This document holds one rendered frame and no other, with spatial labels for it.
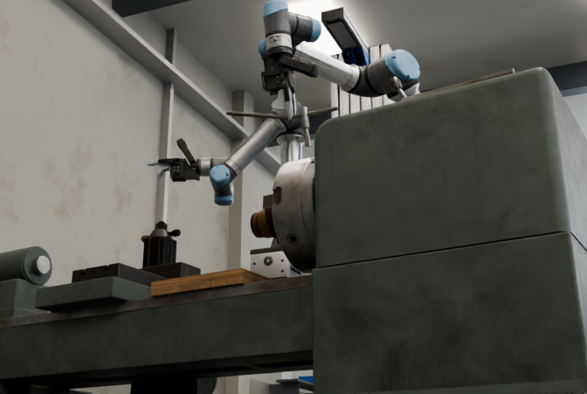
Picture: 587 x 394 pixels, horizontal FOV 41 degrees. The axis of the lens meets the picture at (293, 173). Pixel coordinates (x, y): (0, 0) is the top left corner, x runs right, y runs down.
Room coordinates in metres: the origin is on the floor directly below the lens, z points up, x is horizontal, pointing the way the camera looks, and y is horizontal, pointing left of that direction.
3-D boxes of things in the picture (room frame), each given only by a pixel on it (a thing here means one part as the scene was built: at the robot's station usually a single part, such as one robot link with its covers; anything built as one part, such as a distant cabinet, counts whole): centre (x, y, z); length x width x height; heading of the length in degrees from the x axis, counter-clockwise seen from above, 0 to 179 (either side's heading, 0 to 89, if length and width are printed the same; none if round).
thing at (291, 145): (2.90, 0.01, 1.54); 0.15 x 0.12 x 0.55; 179
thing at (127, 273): (2.38, 0.46, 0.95); 0.43 x 0.18 x 0.04; 150
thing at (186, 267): (2.42, 0.41, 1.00); 0.20 x 0.10 x 0.05; 60
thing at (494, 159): (1.88, -0.42, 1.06); 0.59 x 0.48 x 0.39; 60
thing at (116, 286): (2.42, 0.50, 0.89); 0.53 x 0.30 x 0.06; 150
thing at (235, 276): (2.20, 0.17, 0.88); 0.36 x 0.30 x 0.04; 150
